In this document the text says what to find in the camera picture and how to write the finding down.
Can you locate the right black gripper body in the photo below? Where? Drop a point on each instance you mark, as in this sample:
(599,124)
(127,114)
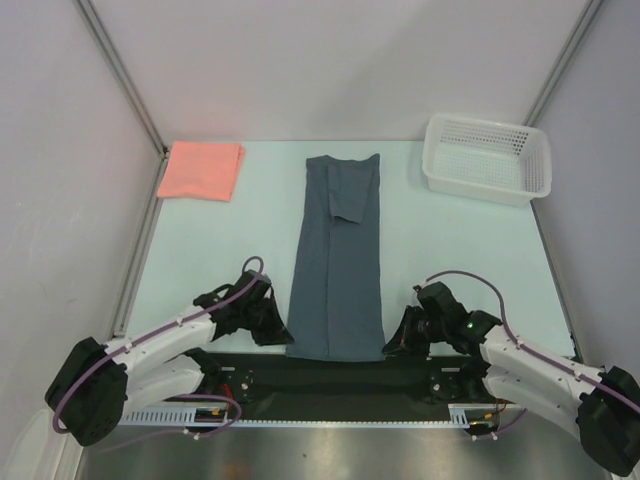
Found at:
(413,326)

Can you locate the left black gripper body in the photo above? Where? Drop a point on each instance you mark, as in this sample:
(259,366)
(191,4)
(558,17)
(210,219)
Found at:
(251,314)

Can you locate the blue-grey t shirt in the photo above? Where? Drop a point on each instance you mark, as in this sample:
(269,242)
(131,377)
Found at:
(335,311)

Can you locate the white plastic perforated basket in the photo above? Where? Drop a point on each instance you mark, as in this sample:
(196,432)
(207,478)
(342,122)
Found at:
(485,160)

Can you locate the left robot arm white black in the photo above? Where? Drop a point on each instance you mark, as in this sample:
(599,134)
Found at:
(99,384)

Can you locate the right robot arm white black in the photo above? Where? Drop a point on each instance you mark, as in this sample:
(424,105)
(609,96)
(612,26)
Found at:
(600,408)

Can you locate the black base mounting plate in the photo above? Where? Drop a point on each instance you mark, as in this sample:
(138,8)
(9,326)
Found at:
(273,387)

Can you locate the folded pink t shirt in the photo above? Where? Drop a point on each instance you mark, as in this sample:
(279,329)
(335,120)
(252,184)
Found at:
(202,171)

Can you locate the white slotted cable duct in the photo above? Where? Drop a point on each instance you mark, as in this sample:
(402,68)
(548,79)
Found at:
(210,417)

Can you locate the left aluminium frame post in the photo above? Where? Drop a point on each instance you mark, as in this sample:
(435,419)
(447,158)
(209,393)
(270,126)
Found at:
(107,48)

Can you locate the aluminium frame post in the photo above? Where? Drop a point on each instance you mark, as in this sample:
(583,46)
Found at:
(107,48)
(585,22)

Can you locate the right aluminium frame post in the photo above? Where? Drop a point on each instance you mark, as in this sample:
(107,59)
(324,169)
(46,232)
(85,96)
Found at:
(585,22)

